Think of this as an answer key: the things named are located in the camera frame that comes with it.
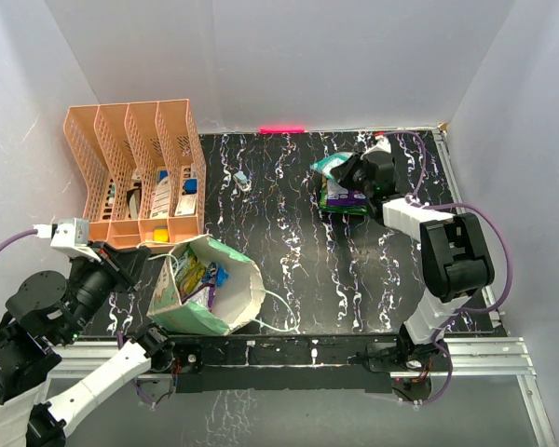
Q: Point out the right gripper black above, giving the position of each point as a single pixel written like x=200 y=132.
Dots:
x=343 y=172

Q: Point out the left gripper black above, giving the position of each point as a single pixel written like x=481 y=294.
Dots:
x=127 y=265

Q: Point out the purple Fox's candy bag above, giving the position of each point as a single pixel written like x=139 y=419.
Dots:
x=338 y=196

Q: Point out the teal white candy bag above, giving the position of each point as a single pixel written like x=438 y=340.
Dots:
x=325 y=166

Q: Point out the green Fox's candy bag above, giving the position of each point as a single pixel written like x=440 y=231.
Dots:
x=354 y=210

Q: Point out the orange green Fox's bag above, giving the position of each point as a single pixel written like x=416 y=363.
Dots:
x=190 y=272

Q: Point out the green illustrated paper bag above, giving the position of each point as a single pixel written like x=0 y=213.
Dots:
x=236 y=304

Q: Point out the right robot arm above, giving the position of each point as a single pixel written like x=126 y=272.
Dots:
x=455 y=260

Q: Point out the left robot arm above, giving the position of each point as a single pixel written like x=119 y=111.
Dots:
x=51 y=309

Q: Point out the yellow sticky note block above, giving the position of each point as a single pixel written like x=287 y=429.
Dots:
x=161 y=234

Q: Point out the white lotion bottle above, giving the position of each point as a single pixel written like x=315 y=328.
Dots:
x=160 y=207

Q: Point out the white card box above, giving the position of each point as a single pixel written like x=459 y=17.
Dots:
x=187 y=205

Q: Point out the small blue candy wrapper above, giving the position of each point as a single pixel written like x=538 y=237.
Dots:
x=220 y=276

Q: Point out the orange plastic file organizer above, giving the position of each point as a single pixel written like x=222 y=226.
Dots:
x=119 y=149

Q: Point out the pink tape strip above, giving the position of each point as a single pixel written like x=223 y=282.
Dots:
x=281 y=130

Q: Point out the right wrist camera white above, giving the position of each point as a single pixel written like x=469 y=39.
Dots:
x=382 y=144

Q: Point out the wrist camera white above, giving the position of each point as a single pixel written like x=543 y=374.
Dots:
x=69 y=237
x=382 y=144

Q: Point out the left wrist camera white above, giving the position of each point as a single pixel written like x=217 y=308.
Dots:
x=69 y=237

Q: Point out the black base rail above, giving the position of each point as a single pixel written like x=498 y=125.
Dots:
x=367 y=362

